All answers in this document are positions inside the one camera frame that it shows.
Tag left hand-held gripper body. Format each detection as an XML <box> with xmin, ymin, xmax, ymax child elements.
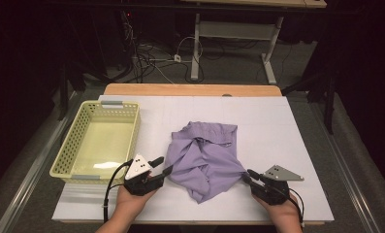
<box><xmin>123</xmin><ymin>153</ymin><xmax>165</xmax><ymax>197</ymax></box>

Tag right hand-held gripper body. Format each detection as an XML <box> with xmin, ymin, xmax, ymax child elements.
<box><xmin>251</xmin><ymin>164</ymin><xmax>305</xmax><ymax>207</ymax></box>

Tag purple shorts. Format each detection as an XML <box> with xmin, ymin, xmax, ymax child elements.
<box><xmin>165</xmin><ymin>120</ymin><xmax>249</xmax><ymax>205</ymax></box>

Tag yellow perforated plastic basket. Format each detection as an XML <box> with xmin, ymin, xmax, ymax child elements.
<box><xmin>48</xmin><ymin>100</ymin><xmax>142</xmax><ymax>185</ymax></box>

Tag person's right hand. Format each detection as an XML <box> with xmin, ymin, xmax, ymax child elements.
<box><xmin>252</xmin><ymin>193</ymin><xmax>303</xmax><ymax>227</ymax></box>

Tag person's left hand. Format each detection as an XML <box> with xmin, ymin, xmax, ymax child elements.
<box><xmin>115</xmin><ymin>185</ymin><xmax>159</xmax><ymax>225</ymax></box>

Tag white table mat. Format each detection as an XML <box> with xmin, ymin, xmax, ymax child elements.
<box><xmin>51</xmin><ymin>94</ymin><xmax>335</xmax><ymax>222</ymax></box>

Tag black stand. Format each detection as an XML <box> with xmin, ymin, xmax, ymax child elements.
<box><xmin>56</xmin><ymin>61</ymin><xmax>88</xmax><ymax>121</ymax></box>
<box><xmin>281</xmin><ymin>48</ymin><xmax>340</xmax><ymax>136</ymax></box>

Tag white-legged background desk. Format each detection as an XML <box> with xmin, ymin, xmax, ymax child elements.
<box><xmin>179</xmin><ymin>0</ymin><xmax>329</xmax><ymax>85</ymax></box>

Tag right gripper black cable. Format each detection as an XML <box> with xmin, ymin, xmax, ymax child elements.
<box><xmin>288</xmin><ymin>188</ymin><xmax>305</xmax><ymax>227</ymax></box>

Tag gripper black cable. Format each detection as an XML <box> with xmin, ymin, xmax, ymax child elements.
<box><xmin>288</xmin><ymin>188</ymin><xmax>305</xmax><ymax>227</ymax></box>
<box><xmin>102</xmin><ymin>159</ymin><xmax>134</xmax><ymax>224</ymax></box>

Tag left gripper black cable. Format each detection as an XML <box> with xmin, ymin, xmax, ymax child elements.
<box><xmin>102</xmin><ymin>159</ymin><xmax>134</xmax><ymax>224</ymax></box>

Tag aluminium floor rail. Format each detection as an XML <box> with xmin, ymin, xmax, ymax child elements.
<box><xmin>309</xmin><ymin>102</ymin><xmax>382</xmax><ymax>233</ymax></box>
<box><xmin>0</xmin><ymin>90</ymin><xmax>79</xmax><ymax>233</ymax></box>

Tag tangle of black floor cables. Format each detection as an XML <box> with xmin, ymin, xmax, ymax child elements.
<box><xmin>120</xmin><ymin>9</ymin><xmax>227</xmax><ymax>85</ymax></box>

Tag white floor cable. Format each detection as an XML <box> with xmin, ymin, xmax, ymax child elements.
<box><xmin>175</xmin><ymin>36</ymin><xmax>202</xmax><ymax>82</ymax></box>

